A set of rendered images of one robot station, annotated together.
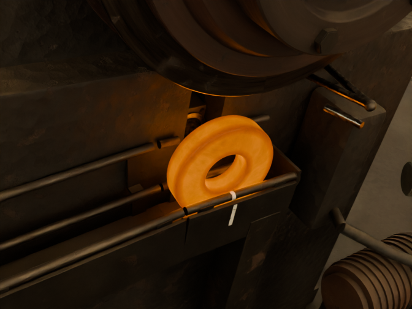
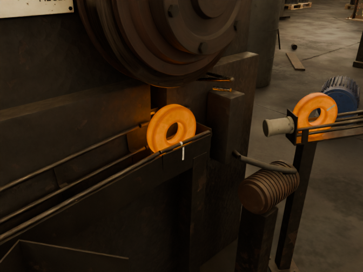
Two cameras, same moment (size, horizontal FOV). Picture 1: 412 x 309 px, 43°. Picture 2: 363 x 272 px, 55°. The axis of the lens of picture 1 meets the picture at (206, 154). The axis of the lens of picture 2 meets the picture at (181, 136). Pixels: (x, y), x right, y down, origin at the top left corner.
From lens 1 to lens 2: 0.31 m
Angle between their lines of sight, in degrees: 11
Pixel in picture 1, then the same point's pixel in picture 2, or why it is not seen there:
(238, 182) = (182, 137)
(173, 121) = (144, 113)
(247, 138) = (181, 112)
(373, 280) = (262, 181)
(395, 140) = (267, 140)
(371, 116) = (238, 96)
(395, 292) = (275, 185)
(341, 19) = (207, 38)
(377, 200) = not seen: hidden behind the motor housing
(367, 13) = (217, 35)
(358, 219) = not seen: hidden behind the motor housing
